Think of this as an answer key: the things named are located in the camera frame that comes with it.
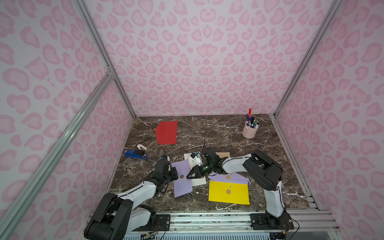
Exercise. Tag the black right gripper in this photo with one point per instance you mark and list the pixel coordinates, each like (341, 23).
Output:
(201, 169)

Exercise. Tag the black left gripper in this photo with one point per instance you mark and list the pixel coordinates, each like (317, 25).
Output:
(169, 172)

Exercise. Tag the lilac envelope with butterfly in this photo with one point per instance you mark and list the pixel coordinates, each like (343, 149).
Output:
(182, 185)

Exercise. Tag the red envelope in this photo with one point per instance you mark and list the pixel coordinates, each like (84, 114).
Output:
(166, 132)

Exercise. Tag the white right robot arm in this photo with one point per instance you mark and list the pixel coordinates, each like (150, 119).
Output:
(266, 172)

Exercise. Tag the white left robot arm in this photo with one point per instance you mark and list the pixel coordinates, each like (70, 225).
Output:
(118, 214)

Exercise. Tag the cream white envelope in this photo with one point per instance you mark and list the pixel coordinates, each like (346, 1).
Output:
(195, 182)

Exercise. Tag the tan kraft envelope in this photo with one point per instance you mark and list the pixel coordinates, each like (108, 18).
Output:
(223, 155)

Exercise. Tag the yellow envelope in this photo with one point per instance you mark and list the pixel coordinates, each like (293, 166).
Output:
(229, 193)

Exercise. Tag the white tape dispenser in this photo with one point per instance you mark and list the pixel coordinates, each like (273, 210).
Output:
(141, 147)

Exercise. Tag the pink pen cup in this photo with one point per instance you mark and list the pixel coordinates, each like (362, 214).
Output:
(250, 129)

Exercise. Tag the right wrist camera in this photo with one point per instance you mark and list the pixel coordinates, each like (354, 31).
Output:
(196, 158)

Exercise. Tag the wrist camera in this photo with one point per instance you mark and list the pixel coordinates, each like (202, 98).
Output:
(196, 158)
(165, 157)

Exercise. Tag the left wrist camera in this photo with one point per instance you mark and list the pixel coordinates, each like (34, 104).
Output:
(165, 157)

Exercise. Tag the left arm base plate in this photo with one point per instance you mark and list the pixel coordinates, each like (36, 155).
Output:
(159, 222)

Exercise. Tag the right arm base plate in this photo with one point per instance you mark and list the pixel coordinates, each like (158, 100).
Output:
(267, 221)

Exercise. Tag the aluminium mounting rail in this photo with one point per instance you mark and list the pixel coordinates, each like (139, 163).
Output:
(310, 224)

